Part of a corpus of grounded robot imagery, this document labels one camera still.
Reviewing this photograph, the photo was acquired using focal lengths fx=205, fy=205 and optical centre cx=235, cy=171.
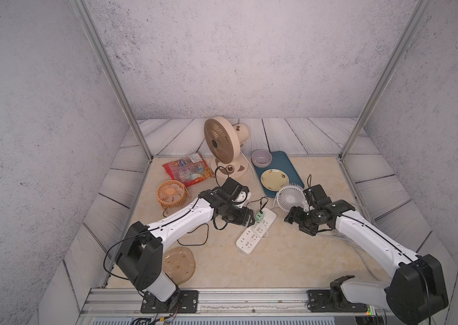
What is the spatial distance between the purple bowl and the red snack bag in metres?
0.25

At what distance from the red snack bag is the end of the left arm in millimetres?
384

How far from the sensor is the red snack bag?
1.09 meters

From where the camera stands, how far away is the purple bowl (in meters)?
1.14
